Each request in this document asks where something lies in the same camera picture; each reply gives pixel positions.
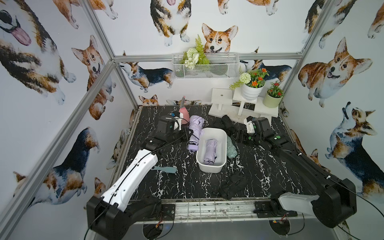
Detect light purple umbrella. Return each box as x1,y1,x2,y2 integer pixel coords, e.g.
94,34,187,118
188,115,205,153

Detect mint green umbrella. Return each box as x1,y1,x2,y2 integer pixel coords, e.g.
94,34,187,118
227,136,238,159

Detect black umbrella back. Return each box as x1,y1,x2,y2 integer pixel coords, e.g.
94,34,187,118
213,115,239,140

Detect black umbrella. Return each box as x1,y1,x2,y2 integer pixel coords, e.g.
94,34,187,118
216,172,248,200
213,115,239,140

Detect lilac umbrella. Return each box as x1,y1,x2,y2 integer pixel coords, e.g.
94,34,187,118
204,139,217,165

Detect white plastic storage box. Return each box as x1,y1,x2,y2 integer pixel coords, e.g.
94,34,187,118
196,128,227,174

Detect black umbrella front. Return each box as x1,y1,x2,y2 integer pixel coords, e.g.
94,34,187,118
216,172,248,200

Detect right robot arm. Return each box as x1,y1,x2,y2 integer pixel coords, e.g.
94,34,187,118
237,116,357,228

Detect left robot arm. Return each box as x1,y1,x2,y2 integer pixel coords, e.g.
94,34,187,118
86,114,188,240

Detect green pot red flowers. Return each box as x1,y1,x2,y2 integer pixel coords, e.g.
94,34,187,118
263,82,284,108

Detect white wooden plant stand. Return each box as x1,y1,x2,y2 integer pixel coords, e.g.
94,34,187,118
209,89,279,123

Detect white pot flower plant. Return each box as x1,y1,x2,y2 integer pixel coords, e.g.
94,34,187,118
229,68,269,101

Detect fern and white flowers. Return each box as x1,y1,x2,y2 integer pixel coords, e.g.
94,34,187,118
181,35,210,70

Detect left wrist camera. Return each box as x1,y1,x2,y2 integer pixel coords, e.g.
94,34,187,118
174,117,184,131

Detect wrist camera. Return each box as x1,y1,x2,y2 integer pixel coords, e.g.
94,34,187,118
174,117,184,131
244,116,255,134

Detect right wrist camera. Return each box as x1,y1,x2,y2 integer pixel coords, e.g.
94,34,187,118
244,116,255,134

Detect teal handled brush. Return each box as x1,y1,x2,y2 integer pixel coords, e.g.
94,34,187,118
151,166,178,174

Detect white wire wall basket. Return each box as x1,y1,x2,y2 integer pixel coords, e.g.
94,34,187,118
172,53,240,79

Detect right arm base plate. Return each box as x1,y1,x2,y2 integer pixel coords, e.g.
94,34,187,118
254,200,298,219

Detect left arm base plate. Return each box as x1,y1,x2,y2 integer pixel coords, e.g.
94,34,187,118
157,204,176,222

